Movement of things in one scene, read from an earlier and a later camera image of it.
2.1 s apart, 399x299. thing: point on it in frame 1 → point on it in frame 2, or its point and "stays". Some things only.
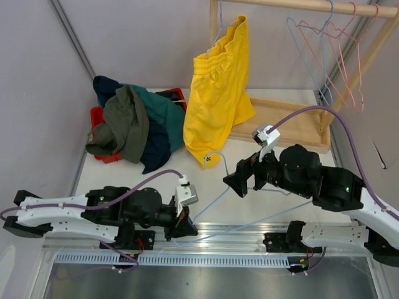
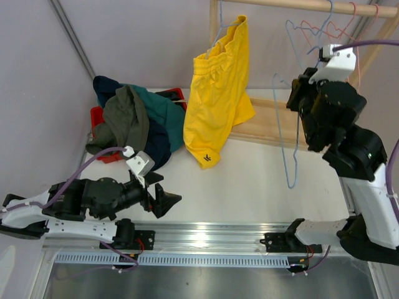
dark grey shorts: [172, 94] stays
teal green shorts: [168, 111] stays
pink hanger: [336, 28] → [335, 32]
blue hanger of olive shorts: [242, 226] → [290, 84]
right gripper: [239, 180] → [300, 86]
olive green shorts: [126, 129] stays
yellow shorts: [219, 94] stays
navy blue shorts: [158, 148] stays
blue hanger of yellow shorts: [220, 30] stays
